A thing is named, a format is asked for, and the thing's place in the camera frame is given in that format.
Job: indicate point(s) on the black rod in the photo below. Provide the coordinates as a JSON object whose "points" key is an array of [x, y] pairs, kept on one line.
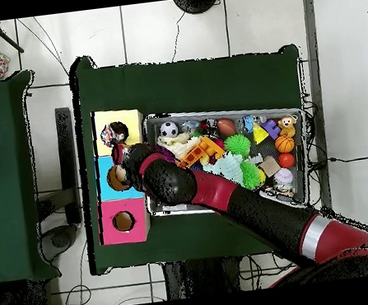
{"points": [[4, 36]]}

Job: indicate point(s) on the mint green cloth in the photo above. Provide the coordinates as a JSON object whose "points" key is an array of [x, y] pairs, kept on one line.
{"points": [[227, 167]]}

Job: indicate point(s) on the black round object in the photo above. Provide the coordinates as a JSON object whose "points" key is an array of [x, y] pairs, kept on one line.
{"points": [[197, 4]]}

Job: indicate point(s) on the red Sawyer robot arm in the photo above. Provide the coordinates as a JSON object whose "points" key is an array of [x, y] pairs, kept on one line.
{"points": [[208, 189]]}

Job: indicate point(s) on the small brown teddy bear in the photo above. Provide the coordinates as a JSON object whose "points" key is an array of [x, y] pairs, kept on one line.
{"points": [[287, 124]]}

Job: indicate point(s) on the green spiky ball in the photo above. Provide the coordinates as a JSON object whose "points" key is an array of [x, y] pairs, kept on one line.
{"points": [[238, 146]]}

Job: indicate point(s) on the silver mesh bin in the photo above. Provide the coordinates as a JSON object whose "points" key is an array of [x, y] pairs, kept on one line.
{"points": [[265, 109]]}

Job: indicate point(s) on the small soccer ball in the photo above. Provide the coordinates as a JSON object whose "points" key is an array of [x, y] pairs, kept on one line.
{"points": [[169, 129]]}

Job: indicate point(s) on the small orange basketball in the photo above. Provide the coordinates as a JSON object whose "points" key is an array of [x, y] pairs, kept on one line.
{"points": [[284, 144]]}

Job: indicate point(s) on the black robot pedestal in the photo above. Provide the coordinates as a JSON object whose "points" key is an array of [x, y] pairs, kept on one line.
{"points": [[186, 281]]}

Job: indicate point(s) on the grey rounded object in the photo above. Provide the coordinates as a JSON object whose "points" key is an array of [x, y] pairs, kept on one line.
{"points": [[59, 241]]}

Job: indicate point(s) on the small brown football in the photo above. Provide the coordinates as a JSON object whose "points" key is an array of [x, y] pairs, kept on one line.
{"points": [[226, 126]]}

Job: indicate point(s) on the green spiky toy with eyes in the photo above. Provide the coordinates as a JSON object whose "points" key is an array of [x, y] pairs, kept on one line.
{"points": [[250, 176]]}

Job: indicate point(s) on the cream yellow cloth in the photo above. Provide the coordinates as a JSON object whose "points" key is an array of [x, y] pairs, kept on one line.
{"points": [[179, 144]]}

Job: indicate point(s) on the wooden box with three holes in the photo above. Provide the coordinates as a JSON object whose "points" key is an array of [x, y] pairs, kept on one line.
{"points": [[140, 231]]}

